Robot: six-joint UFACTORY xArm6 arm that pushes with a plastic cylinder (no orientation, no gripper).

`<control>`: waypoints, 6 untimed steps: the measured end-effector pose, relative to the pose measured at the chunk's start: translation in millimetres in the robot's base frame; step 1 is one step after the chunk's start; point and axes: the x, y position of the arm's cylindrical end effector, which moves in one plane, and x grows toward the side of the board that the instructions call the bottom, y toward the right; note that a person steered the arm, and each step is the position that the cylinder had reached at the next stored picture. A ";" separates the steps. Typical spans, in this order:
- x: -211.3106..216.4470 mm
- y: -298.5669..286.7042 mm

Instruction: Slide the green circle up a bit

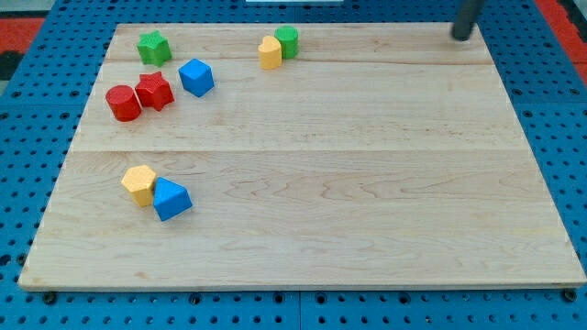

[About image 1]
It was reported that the light wooden board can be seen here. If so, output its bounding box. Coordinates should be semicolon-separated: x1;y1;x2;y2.
19;23;586;292

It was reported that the yellow heart block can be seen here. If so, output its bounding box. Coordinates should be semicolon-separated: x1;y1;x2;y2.
258;36;282;70

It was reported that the blue triangle block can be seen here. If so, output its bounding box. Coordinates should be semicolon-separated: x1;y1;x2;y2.
153;177;193;222

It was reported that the green cylinder block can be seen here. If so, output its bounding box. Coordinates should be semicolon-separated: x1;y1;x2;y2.
274;25;299;60

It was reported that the blue cube block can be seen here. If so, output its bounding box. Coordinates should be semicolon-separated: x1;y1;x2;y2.
178;59;215;97

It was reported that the yellow hexagon block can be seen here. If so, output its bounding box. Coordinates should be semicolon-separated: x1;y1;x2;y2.
121;165;157;207

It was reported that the red star block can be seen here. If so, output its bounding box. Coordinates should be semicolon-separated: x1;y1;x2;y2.
135;71;175;112

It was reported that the green star block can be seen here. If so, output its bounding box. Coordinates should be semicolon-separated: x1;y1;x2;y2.
137;30;172;67

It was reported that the red cylinder block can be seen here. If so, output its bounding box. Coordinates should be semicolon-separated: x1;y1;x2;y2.
105;85;141;122

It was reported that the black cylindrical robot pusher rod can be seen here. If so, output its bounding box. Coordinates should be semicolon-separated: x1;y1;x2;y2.
450;0;485;41

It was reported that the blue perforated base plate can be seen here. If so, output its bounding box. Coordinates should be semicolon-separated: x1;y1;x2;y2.
1;0;586;329

